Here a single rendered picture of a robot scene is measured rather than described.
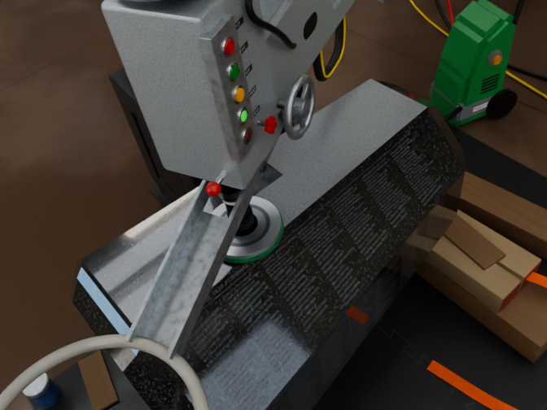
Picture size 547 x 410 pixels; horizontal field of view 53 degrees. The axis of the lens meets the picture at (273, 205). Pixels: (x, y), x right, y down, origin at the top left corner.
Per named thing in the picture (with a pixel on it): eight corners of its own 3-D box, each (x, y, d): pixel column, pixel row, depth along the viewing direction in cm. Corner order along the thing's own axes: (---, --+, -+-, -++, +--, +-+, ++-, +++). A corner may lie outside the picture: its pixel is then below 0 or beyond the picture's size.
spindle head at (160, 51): (235, 88, 149) (198, -82, 116) (309, 102, 141) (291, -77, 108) (165, 178, 129) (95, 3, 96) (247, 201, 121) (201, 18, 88)
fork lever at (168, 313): (238, 102, 150) (233, 90, 145) (303, 114, 143) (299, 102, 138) (122, 339, 127) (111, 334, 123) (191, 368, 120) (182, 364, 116)
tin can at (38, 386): (66, 393, 218) (52, 379, 208) (46, 413, 213) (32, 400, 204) (51, 379, 223) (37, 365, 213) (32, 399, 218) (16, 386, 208)
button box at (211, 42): (247, 135, 115) (220, 11, 94) (258, 137, 114) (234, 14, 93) (229, 160, 111) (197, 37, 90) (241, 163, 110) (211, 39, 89)
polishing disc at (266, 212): (229, 272, 141) (228, 269, 140) (192, 222, 153) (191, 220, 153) (296, 232, 146) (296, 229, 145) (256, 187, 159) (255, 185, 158)
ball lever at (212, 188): (221, 172, 119) (219, 163, 117) (234, 176, 118) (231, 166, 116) (204, 198, 115) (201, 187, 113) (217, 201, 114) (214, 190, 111)
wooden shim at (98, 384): (78, 363, 226) (77, 361, 225) (101, 351, 229) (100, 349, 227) (95, 414, 211) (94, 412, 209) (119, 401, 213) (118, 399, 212)
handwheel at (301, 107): (284, 106, 137) (277, 55, 126) (321, 114, 133) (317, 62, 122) (257, 146, 129) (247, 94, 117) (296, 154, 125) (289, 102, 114)
